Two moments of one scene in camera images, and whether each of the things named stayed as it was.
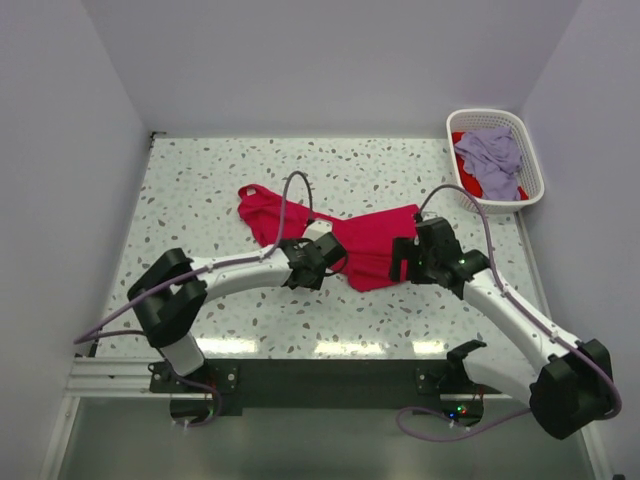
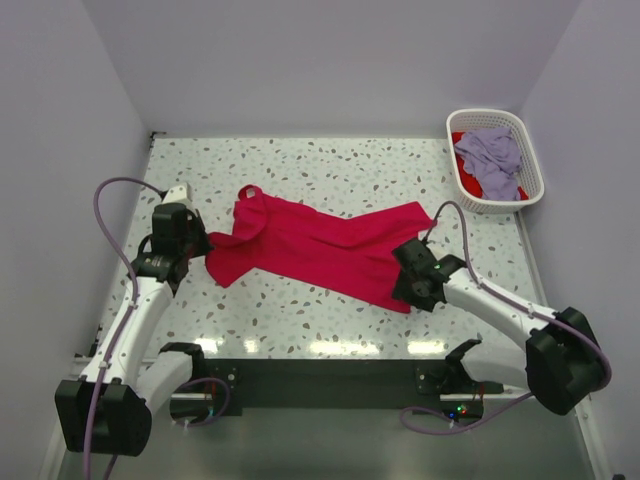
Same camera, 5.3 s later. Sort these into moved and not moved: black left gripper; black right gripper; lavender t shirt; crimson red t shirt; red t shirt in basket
Moved: black right gripper; black left gripper; crimson red t shirt
Not moved: lavender t shirt; red t shirt in basket
